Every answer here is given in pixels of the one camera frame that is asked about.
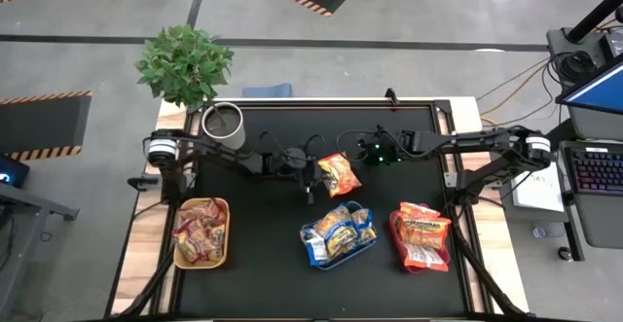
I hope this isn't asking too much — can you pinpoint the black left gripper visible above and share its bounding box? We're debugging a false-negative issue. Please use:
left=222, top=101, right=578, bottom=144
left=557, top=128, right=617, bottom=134
left=265, top=146, right=337, bottom=206

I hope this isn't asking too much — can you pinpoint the orange chicken ramen packet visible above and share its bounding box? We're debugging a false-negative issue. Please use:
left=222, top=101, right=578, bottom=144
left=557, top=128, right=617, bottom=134
left=393, top=212, right=453, bottom=250
left=399, top=241, right=451, bottom=272
left=316, top=152, right=363, bottom=198
left=398, top=200, right=442, bottom=219

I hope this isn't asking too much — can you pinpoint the blue grey plastic bin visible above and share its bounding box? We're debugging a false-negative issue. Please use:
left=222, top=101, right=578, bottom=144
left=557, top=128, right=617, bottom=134
left=300, top=199, right=379, bottom=271

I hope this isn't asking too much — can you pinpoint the red plastic bin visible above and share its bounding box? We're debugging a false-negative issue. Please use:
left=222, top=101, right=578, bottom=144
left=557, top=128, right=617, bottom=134
left=387, top=203, right=452, bottom=274

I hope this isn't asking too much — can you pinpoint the red beef ramen packet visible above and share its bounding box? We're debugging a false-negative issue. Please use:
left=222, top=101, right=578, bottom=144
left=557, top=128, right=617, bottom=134
left=192, top=222, right=228, bottom=264
left=178, top=197, right=229, bottom=229
left=171, top=219, right=201, bottom=264

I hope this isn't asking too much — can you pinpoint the yellow plastic bin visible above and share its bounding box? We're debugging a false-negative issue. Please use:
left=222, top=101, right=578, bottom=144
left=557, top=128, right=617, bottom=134
left=171, top=197, right=232, bottom=270

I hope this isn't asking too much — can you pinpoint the white paper box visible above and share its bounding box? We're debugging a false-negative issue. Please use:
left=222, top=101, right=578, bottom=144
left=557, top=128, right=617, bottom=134
left=509, top=163, right=567, bottom=214

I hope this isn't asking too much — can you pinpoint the green leafy plant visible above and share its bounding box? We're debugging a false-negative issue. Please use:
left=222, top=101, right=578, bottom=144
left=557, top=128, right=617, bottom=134
left=134, top=23, right=236, bottom=112

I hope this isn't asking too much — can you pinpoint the clear plastic bottle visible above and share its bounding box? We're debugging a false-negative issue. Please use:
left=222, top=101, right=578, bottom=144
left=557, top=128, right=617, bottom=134
left=531, top=224, right=566, bottom=241

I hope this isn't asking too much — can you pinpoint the black stand leg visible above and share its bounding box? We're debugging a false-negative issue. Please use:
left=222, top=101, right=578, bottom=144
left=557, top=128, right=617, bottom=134
left=549, top=117, right=578, bottom=141

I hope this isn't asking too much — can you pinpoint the laptop with backlit keyboard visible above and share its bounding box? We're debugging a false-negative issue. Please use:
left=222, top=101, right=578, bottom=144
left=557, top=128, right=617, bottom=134
left=558, top=139, right=623, bottom=250

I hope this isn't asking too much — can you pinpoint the computer monitor blue screen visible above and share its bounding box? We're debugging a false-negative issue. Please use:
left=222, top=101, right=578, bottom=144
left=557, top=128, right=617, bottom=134
left=556, top=60, right=623, bottom=118

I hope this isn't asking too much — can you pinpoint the black stand pole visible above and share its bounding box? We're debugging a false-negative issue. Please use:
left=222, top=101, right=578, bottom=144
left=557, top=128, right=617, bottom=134
left=566, top=0, right=623, bottom=46

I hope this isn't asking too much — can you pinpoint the dark grey side desk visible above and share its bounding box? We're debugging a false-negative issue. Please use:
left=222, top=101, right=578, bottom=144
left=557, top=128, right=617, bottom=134
left=0, top=180, right=81, bottom=322

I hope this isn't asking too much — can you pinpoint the black device blue light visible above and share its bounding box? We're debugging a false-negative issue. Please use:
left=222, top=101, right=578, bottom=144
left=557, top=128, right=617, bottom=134
left=0, top=154, right=31, bottom=190

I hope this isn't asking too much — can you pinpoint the coiled black cable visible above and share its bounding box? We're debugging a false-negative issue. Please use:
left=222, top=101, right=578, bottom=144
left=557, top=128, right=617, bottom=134
left=553, top=49, right=601, bottom=86

